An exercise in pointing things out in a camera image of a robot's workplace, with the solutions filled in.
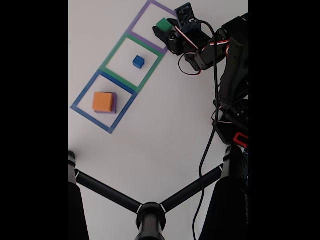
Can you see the small blue cube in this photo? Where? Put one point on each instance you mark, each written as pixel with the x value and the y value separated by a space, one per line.
pixel 138 61

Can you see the green tape square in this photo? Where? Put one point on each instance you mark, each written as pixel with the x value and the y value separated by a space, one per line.
pixel 112 52

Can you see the blue tape square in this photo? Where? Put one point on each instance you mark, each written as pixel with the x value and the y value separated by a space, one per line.
pixel 82 93

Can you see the black tripod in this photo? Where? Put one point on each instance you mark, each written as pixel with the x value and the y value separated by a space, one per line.
pixel 150 220

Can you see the purple cube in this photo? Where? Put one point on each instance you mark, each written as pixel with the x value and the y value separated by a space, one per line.
pixel 115 103

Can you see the purple tape square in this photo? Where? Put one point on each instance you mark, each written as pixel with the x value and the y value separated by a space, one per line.
pixel 136 22

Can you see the red clamp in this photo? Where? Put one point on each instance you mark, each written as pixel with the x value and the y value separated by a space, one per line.
pixel 240 139

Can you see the gripper camera board, blue mount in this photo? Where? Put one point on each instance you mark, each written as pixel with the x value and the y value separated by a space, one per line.
pixel 186 16

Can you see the green cube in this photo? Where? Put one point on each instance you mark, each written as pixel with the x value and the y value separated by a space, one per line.
pixel 163 24

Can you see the orange cube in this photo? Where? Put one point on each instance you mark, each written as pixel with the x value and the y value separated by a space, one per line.
pixel 102 101

